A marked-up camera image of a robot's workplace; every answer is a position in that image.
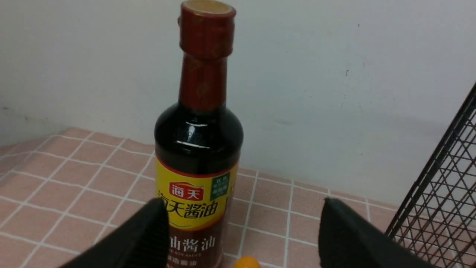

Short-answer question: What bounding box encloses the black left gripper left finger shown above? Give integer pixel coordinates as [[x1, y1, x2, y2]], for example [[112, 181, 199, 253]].
[[61, 197, 170, 268]]

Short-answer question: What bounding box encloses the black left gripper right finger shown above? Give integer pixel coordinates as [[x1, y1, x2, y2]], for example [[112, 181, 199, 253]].
[[318, 197, 431, 268]]

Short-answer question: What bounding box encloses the oyster sauce bottle orange cap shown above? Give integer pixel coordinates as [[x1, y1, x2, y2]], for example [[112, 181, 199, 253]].
[[233, 256, 261, 268]]

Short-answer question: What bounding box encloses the soy sauce bottle brown label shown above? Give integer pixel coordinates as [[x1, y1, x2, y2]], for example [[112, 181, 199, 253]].
[[154, 0, 244, 268]]

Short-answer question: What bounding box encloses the pink checkered tablecloth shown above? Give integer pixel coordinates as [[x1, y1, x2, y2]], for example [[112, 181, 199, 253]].
[[1, 128, 396, 268]]

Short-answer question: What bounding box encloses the black wire mesh rack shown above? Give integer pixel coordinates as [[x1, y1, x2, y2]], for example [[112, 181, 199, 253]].
[[385, 86, 476, 268]]

